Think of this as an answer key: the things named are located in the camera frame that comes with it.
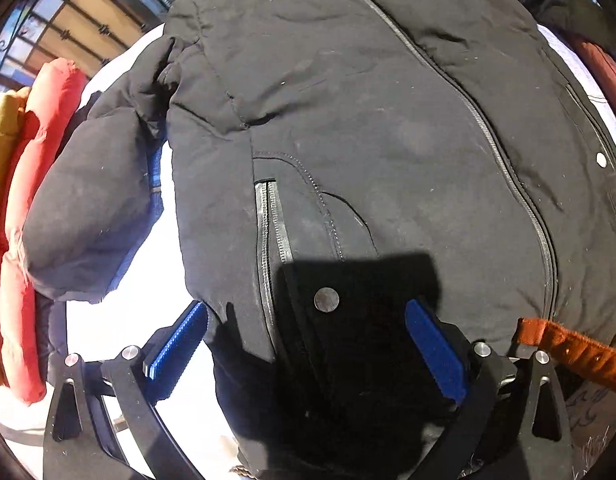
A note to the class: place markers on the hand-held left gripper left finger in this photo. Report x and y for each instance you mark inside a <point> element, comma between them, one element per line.
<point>180,340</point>

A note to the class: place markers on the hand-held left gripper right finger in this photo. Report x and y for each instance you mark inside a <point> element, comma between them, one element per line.
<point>438,355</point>

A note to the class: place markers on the black padded jacket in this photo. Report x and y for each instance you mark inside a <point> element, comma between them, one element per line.
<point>363,135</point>

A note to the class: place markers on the white plaid bed sheet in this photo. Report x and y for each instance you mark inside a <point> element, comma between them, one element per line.
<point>112,320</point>

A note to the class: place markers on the beige printed cloth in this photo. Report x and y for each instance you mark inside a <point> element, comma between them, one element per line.
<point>588,410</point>

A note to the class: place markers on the red puffer jacket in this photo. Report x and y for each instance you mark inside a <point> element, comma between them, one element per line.
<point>22,300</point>

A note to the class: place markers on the mustard yellow jacket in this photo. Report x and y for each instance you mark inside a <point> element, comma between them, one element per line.
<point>0,150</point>

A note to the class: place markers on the dark red garment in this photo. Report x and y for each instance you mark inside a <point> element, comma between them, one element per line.
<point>603,70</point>

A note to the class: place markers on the wooden cabinet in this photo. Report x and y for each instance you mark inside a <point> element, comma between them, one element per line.
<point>87,20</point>

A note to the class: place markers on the black metal bed frame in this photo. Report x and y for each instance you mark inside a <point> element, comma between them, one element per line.
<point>17,35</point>

